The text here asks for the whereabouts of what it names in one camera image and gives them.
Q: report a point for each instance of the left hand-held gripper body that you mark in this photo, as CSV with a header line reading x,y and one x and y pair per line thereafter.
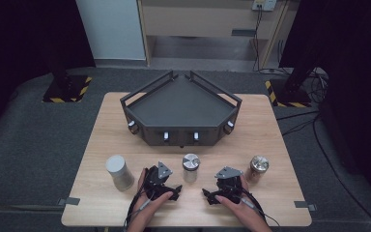
x,y
156,182

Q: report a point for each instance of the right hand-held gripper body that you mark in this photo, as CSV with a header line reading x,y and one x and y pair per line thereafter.
x,y
229,187

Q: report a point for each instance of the amber jar with lid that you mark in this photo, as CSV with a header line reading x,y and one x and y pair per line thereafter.
x,y
259,163

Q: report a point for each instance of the black metal corner rack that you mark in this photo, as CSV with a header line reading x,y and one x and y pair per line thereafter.
x,y
180,106

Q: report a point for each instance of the person's right hand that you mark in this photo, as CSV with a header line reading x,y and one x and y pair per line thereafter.
x,y
243,209

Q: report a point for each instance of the person's left hand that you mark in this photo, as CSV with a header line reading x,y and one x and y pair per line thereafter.
x,y
149,208

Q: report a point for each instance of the clear jar with silver lid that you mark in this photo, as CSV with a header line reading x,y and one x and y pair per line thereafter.
x,y
191,162

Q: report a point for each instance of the white cylindrical canister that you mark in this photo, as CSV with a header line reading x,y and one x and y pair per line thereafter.
x,y
119,174

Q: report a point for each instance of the grey tape strip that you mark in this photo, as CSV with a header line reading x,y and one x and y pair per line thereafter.
x,y
69,201
304,205

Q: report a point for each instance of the black stand with striped base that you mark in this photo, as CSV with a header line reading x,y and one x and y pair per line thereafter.
x,y
291,93
66,88

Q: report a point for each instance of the white panel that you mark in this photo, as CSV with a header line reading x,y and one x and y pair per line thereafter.
x,y
112,29

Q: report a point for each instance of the dark curtain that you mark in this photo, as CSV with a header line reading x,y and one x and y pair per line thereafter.
x,y
351,48
29,35

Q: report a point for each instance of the wall power socket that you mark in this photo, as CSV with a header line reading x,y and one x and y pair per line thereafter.
x,y
264,4

